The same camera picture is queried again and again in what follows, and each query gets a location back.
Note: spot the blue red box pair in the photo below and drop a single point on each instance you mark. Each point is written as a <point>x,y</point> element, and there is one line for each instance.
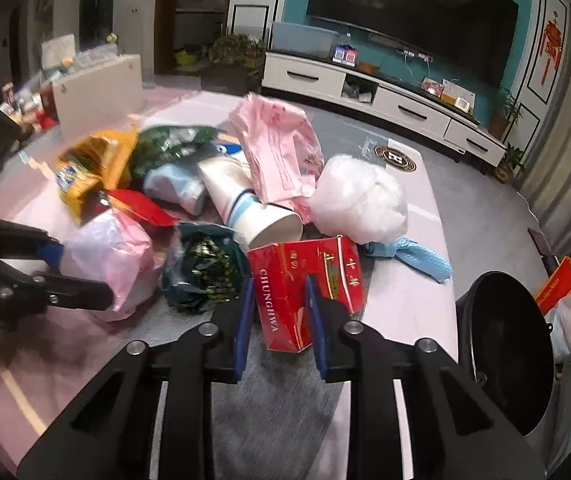
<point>345,55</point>

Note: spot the grey curtain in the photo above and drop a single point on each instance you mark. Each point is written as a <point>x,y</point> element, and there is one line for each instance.
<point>570,135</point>

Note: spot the blue white medicine box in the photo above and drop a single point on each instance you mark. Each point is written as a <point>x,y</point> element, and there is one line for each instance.
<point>226,148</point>

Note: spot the yellow chip bag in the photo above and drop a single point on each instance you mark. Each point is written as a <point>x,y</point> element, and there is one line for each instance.
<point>98,163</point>

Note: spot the pink knotted plastic bag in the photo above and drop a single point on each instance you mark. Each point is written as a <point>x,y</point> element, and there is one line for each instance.
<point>114,248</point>

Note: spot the white framed card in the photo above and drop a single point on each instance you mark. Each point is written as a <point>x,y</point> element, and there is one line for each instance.
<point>461,98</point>

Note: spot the dark teal foil bag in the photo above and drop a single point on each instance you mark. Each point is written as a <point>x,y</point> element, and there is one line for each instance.
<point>205,265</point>

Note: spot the potted plant by doorway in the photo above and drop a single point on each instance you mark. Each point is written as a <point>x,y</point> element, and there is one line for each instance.
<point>237,65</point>

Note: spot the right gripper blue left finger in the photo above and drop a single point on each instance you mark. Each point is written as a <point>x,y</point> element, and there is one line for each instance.
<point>243,333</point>

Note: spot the pink printed plastic bag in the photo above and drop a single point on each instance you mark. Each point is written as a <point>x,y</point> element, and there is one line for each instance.
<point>282,150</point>

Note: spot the red chinese knot decoration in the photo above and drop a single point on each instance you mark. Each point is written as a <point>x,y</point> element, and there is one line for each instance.
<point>550,46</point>

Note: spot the potted plant on cabinet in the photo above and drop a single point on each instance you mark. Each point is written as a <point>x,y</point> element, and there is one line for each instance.
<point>506,111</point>

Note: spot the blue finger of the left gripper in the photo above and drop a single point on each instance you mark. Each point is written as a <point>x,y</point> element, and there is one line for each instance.
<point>50,252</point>
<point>75,293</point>

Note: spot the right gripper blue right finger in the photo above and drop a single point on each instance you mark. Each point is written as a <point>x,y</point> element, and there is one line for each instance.
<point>316,326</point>

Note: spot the green snack bag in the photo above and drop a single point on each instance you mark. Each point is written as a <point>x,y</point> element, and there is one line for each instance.
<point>161,144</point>

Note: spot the red orange paper bag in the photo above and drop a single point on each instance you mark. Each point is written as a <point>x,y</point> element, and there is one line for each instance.
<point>556,288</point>

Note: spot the potted plant on floor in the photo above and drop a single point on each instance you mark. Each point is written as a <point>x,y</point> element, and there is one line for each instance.
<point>511,161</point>

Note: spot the black trash bucket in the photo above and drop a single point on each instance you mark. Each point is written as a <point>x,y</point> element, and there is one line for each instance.
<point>504,343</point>

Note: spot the red cigarette carton box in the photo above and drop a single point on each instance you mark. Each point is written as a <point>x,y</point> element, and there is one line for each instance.
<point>279,272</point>

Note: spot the blue cleaning cloth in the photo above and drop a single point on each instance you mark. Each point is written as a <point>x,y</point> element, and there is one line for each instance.
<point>413,254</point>

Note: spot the white paper cup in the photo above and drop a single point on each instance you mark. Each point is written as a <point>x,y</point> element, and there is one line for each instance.
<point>240,208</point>

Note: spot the red foil snack wrapper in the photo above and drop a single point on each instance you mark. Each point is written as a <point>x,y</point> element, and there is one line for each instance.
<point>140,208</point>

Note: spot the white tv cabinet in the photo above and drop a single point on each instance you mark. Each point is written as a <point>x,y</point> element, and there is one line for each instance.
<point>375,97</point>

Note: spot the light blue face mask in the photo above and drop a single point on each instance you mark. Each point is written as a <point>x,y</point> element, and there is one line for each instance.
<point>177,184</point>

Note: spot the large black television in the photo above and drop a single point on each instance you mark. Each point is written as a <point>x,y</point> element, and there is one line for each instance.
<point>475,35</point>

